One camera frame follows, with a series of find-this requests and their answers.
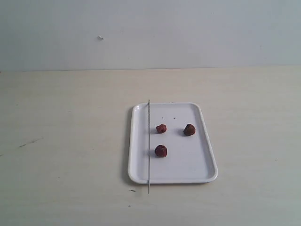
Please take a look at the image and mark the dark red fruit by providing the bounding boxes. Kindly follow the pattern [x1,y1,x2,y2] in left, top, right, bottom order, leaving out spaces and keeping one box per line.
[183,123,196,136]

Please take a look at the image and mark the thin metal skewer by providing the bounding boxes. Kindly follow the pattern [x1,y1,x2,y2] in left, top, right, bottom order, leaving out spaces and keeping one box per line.
[148,100,151,194]

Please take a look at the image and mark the white rectangular plastic tray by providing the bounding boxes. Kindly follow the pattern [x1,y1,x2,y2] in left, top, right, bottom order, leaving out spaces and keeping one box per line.
[127,102,218,185]

